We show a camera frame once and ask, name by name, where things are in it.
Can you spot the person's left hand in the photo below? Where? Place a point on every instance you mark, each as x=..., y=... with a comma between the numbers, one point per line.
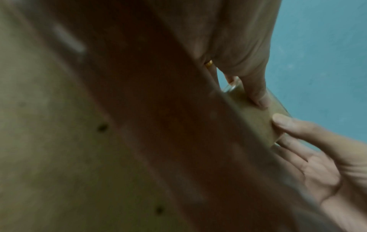
x=238, y=34

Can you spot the person's right hand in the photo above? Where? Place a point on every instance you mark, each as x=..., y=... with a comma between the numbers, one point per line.
x=338, y=170

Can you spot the large brown cardboard box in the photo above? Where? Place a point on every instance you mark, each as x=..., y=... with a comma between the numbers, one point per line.
x=258, y=117

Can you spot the dark brown wooden table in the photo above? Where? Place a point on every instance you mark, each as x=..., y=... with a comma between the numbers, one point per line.
x=143, y=90

